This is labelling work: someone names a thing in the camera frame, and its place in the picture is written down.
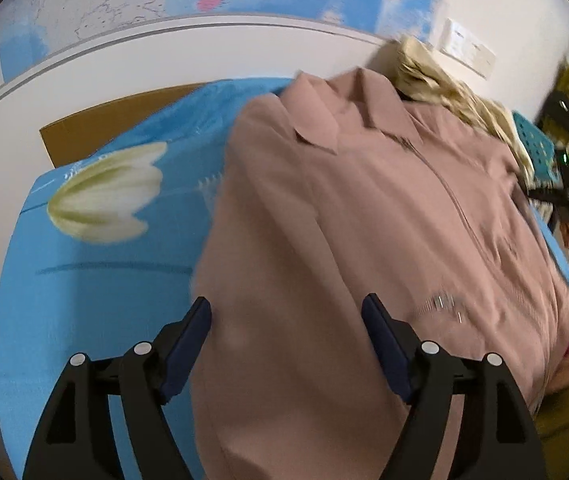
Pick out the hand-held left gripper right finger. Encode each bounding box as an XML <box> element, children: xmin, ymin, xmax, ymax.
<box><xmin>361</xmin><ymin>293</ymin><xmax>547</xmax><ymax>480</ymax></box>

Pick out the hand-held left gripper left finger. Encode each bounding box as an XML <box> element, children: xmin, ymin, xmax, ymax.
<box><xmin>22</xmin><ymin>296</ymin><xmax>212</xmax><ymax>480</ymax></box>

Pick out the pink zip jacket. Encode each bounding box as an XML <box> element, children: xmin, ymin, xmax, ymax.
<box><xmin>189</xmin><ymin>67</ymin><xmax>569</xmax><ymax>480</ymax></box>

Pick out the teal plastic stool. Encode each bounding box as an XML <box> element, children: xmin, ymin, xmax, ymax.
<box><xmin>511</xmin><ymin>110</ymin><xmax>562</xmax><ymax>187</ymax></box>

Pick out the black box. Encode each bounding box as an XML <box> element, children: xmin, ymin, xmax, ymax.
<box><xmin>539</xmin><ymin>91</ymin><xmax>569</xmax><ymax>133</ymax></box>

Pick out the blue floral bedsheet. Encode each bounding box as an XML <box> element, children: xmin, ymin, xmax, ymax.
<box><xmin>0</xmin><ymin>77</ymin><xmax>569</xmax><ymax>480</ymax></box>

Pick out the beige crumpled garment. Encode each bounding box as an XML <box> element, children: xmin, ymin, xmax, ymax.
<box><xmin>387</xmin><ymin>37</ymin><xmax>535</xmax><ymax>181</ymax></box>

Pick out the olive cloth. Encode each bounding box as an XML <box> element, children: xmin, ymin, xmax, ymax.
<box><xmin>533</xmin><ymin>389</ymin><xmax>569</xmax><ymax>457</ymax></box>

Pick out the brown wooden headboard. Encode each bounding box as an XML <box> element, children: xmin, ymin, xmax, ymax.
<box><xmin>39</xmin><ymin>85</ymin><xmax>206</xmax><ymax>170</ymax></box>

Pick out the white wall socket panel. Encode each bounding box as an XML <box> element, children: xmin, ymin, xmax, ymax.
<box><xmin>439</xmin><ymin>17</ymin><xmax>496</xmax><ymax>80</ymax></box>

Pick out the large wall map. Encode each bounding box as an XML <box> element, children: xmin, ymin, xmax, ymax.
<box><xmin>0</xmin><ymin>0</ymin><xmax>449</xmax><ymax>127</ymax></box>

